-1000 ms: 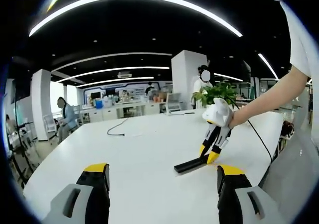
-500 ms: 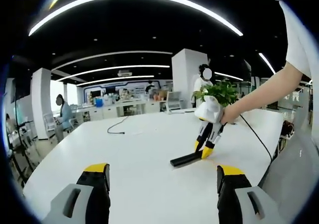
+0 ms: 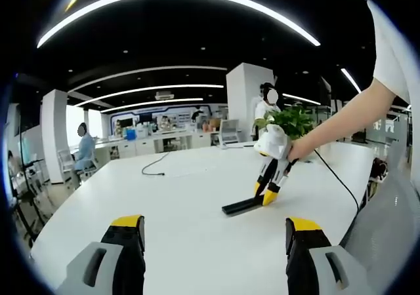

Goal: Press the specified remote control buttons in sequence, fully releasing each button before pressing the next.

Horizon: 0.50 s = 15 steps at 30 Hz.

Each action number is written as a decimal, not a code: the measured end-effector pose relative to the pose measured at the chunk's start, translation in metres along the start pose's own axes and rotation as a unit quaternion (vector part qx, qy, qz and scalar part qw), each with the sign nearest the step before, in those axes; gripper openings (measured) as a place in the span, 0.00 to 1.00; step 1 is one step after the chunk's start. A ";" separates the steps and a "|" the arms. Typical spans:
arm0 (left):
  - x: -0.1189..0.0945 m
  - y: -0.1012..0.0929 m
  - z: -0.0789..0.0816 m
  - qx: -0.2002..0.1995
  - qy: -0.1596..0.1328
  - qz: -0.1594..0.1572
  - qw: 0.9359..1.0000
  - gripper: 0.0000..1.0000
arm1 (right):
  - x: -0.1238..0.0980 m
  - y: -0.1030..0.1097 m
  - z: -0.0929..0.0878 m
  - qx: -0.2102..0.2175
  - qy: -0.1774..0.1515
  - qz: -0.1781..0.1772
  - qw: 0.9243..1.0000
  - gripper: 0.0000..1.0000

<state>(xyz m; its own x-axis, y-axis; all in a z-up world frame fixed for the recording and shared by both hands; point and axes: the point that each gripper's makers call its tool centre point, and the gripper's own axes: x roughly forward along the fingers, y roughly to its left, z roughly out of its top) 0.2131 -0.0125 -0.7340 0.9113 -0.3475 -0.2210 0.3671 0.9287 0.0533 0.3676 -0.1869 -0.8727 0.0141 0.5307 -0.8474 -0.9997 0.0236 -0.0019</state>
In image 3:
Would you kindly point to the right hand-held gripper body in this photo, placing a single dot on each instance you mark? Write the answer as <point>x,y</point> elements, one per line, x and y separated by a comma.
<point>274,142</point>

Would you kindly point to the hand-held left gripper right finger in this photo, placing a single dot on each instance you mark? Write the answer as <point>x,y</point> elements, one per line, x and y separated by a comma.
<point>303,262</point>

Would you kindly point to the green potted plant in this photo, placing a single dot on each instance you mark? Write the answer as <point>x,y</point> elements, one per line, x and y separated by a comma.
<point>295,119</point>

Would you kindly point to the narrow white pillar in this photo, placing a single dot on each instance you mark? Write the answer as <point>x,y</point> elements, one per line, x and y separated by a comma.
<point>54,128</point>

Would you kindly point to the ceiling air conditioner unit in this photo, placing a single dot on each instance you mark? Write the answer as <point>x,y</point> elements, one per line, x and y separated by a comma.
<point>164,95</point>

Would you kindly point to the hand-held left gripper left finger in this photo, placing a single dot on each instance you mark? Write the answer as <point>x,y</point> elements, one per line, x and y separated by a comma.
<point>126,262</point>

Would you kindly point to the white office chair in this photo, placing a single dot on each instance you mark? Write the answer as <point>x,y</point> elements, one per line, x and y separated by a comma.
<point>229,132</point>

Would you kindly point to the wide white pillar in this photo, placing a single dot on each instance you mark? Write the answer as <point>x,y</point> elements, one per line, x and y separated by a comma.
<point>243,91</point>

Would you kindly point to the person's right hand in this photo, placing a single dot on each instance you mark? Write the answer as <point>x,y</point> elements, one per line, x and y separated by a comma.
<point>302,149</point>

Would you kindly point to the row of white desks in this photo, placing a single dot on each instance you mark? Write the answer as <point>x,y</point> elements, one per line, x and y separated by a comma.
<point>164,142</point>

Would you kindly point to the black remote control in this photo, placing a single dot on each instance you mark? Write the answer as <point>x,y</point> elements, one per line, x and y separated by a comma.
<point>239,206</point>

